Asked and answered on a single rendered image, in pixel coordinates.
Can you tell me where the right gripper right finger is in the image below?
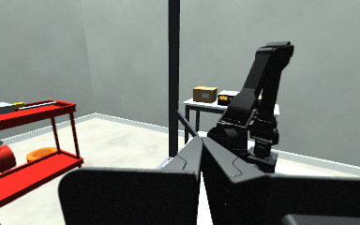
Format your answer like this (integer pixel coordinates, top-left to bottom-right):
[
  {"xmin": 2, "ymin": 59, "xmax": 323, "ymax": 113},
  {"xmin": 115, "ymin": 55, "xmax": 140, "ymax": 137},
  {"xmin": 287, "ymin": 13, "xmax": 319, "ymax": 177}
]
[{"xmin": 202, "ymin": 136, "xmax": 360, "ymax": 225}]

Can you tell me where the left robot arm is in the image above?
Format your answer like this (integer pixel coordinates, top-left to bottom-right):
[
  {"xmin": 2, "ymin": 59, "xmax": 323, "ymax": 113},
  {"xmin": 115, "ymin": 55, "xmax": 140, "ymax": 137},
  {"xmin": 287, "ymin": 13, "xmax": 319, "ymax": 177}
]
[{"xmin": 206, "ymin": 41, "xmax": 294, "ymax": 161}]

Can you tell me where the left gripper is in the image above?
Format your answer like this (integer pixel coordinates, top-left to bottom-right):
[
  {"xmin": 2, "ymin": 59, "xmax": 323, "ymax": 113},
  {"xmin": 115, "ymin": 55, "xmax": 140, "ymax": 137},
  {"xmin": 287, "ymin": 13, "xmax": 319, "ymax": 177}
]
[{"xmin": 229, "ymin": 149, "xmax": 259, "ymax": 170}]

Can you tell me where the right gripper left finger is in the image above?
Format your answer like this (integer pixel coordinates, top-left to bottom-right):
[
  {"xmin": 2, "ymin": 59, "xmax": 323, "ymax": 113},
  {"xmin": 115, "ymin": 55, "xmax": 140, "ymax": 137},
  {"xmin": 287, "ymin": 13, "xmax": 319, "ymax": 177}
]
[{"xmin": 57, "ymin": 136, "xmax": 203, "ymax": 225}]

